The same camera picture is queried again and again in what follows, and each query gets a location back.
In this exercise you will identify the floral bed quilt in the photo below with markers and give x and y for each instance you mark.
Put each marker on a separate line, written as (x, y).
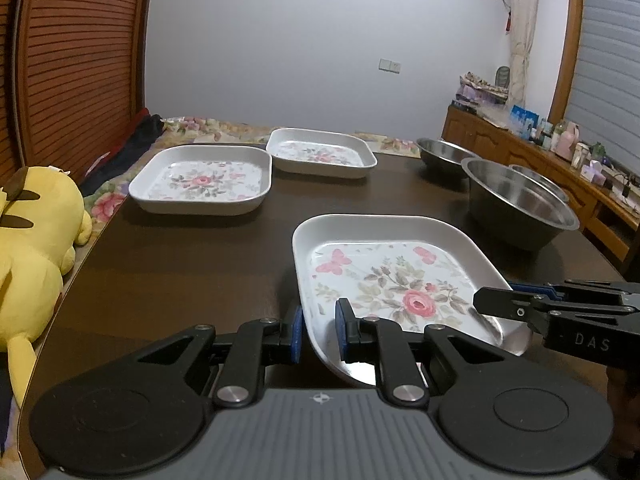
(102, 204)

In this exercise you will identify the large steel bowl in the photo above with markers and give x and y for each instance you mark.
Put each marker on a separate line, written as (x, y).
(513, 208)

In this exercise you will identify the floral white tray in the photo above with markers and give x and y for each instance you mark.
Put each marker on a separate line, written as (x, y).
(411, 270)
(320, 153)
(204, 180)

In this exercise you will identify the grey window blind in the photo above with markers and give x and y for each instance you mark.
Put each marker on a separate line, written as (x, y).
(604, 98)

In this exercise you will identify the blue photo card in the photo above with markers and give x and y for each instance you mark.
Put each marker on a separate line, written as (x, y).
(522, 122)

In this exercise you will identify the white wall switch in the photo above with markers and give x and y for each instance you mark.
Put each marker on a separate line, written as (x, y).
(389, 66)

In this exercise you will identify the wooden sideboard cabinet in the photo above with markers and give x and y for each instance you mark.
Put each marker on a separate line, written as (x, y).
(601, 215)

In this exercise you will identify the cream curtain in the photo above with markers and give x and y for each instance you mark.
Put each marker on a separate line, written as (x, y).
(522, 35)

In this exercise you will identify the wooden louvered wardrobe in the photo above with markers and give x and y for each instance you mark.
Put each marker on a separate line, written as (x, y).
(72, 80)

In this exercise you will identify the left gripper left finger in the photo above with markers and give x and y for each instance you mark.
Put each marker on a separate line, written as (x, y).
(141, 411)

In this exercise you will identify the small steel bowl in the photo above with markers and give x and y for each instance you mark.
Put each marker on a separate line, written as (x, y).
(542, 180)

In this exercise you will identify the dark clothes on bed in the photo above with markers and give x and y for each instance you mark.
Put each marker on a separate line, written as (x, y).
(140, 134)

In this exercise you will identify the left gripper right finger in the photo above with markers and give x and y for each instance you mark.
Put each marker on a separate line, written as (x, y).
(500, 411)

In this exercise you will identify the pink bottle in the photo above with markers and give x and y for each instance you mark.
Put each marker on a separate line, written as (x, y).
(568, 139)

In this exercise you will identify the yellow plush toy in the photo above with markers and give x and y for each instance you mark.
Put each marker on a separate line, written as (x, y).
(43, 220)

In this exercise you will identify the stack of folded cloths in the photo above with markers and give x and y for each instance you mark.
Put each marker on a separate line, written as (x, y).
(476, 92)

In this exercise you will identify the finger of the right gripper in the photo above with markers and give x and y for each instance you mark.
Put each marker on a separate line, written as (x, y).
(522, 304)
(584, 291)

